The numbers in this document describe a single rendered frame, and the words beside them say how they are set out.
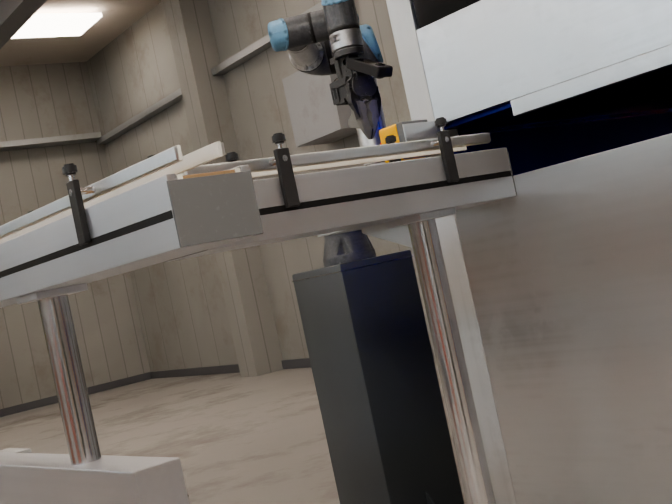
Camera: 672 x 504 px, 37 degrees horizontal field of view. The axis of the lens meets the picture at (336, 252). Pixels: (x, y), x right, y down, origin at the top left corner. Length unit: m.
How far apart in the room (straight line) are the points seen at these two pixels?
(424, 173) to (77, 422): 0.72
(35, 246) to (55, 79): 10.31
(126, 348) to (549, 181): 10.03
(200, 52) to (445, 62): 7.37
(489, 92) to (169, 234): 0.86
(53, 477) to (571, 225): 0.99
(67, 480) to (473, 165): 0.88
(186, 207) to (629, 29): 0.83
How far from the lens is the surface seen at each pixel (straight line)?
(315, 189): 1.59
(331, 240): 2.84
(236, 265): 9.02
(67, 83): 11.96
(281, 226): 1.54
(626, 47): 1.76
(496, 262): 1.97
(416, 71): 2.07
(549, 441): 1.99
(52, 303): 1.74
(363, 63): 2.33
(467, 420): 1.82
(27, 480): 1.93
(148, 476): 1.55
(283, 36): 2.50
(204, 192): 1.28
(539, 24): 1.87
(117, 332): 11.65
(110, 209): 1.40
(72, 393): 1.75
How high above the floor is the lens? 0.78
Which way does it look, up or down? 1 degrees up
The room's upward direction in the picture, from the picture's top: 12 degrees counter-clockwise
